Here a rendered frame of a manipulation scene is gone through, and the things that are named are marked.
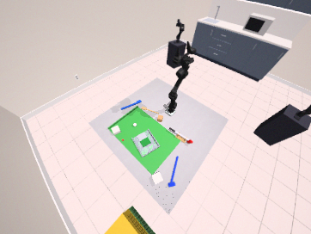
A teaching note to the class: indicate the green putting mat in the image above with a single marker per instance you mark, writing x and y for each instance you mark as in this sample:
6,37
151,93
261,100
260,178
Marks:
164,137

